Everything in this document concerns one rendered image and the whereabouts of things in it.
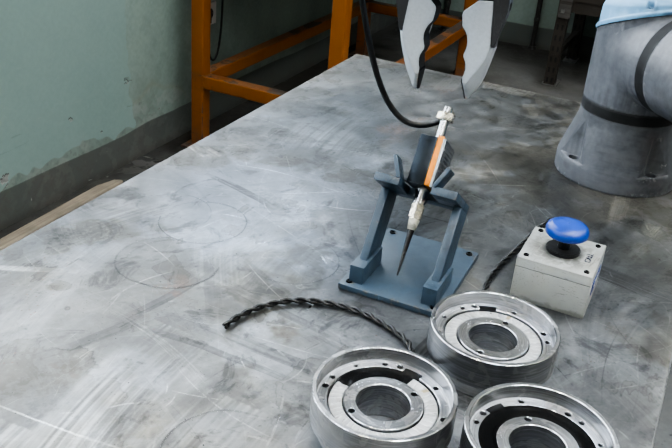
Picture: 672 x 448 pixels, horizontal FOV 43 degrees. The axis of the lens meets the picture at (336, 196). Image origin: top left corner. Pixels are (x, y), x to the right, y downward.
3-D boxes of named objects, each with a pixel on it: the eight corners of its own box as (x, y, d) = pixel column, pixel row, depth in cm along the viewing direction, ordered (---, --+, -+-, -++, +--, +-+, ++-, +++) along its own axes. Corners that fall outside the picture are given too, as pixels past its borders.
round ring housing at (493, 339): (561, 414, 66) (572, 371, 64) (426, 400, 66) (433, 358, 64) (540, 335, 75) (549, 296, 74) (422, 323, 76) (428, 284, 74)
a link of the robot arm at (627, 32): (639, 81, 112) (664, -22, 106) (711, 118, 101) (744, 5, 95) (562, 85, 108) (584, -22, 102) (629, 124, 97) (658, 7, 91)
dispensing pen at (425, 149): (377, 268, 77) (430, 96, 79) (388, 273, 81) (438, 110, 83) (399, 275, 77) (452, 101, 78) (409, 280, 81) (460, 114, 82)
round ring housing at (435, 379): (404, 511, 56) (411, 464, 54) (279, 440, 61) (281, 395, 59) (474, 426, 64) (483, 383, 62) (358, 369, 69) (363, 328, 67)
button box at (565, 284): (583, 319, 78) (594, 274, 76) (508, 296, 81) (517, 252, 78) (599, 280, 85) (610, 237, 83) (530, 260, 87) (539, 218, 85)
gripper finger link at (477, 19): (510, 85, 80) (509, -15, 76) (494, 103, 75) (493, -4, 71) (478, 84, 81) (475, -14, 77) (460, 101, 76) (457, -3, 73)
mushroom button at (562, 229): (575, 284, 79) (586, 237, 77) (533, 271, 80) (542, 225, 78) (583, 265, 82) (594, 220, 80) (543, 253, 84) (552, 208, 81)
